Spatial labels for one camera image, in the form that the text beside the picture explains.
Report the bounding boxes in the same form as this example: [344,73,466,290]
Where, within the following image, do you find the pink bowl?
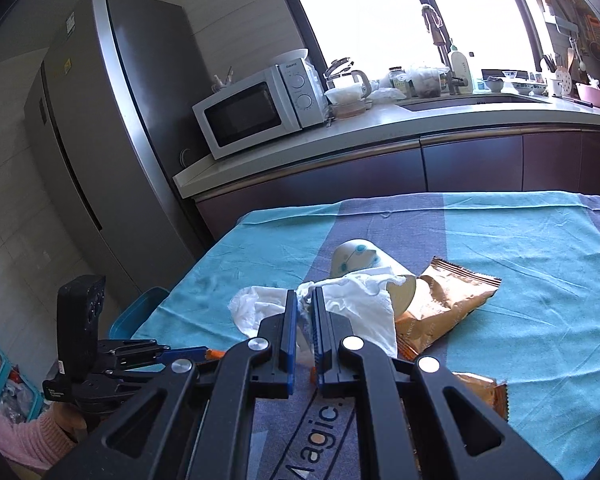
[576,82,600,108]

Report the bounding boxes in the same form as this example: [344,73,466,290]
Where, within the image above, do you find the teal and purple tablecloth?
[130,190,600,480]

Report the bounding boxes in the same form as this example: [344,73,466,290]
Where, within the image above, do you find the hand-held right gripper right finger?
[311,286,551,480]

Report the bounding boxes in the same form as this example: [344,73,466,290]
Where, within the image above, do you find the clear container with dark food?
[409,66,443,98]

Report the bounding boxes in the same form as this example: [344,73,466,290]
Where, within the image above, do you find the gold snack packet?
[395,256,502,361]

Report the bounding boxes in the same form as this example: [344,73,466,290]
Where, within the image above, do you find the blue plastic bin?
[109,286,171,341]

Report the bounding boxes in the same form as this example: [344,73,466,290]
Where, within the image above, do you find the white dotted utensil holder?
[542,55,573,97]

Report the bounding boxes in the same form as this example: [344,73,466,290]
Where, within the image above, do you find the white dish soap bottle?
[449,40,475,93]

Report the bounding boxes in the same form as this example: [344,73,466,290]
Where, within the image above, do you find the grey printed plastic bag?
[252,385,421,480]

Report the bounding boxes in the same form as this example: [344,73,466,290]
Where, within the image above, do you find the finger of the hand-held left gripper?
[112,347,208,368]
[97,338,171,356]

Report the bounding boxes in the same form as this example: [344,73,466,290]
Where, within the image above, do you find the glass jar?
[387,66,411,96]

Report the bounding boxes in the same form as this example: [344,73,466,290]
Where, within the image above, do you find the person's left hand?
[50,402,89,443]

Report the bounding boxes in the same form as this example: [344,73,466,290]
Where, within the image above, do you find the white paper cup blue dots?
[330,240,418,323]

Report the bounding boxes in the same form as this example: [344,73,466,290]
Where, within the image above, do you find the large kitchen window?
[280,0,556,91]

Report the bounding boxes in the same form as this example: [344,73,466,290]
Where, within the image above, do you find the beige kitchen countertop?
[172,92,600,200]

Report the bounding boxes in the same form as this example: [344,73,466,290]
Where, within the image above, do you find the hanging orange package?
[585,12,600,53]

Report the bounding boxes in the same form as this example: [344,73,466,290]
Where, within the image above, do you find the kitchen sink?
[397,94,553,111]

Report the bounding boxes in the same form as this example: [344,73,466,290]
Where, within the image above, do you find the white plastic bag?
[370,87,406,104]

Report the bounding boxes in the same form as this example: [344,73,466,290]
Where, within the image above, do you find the orange snack packet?
[450,371,508,418]

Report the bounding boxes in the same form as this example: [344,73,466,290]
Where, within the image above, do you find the white wall rack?
[540,0,578,33]

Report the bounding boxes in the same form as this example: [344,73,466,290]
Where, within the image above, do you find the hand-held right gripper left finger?
[45,290,301,480]

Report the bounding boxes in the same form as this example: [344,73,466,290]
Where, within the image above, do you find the brown base cabinets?
[195,127,600,241]

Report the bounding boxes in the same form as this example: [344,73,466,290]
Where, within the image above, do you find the metal electric kettle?
[324,57,373,98]

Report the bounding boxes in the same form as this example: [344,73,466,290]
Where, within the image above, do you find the grey refrigerator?
[24,0,216,306]

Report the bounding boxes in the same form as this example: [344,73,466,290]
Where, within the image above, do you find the blue plastic crate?
[0,332,46,418]

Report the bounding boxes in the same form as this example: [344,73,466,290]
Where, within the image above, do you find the white tissue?
[229,266,398,358]

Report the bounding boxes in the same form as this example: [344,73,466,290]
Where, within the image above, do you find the white bowl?
[272,48,310,66]

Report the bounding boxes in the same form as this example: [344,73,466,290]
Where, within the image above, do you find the wooden spatula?
[565,35,578,83]

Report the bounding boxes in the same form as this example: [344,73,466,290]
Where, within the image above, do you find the metal kitchen faucet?
[421,4,468,96]

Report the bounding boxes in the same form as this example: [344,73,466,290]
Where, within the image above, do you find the white microwave oven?
[192,60,328,161]

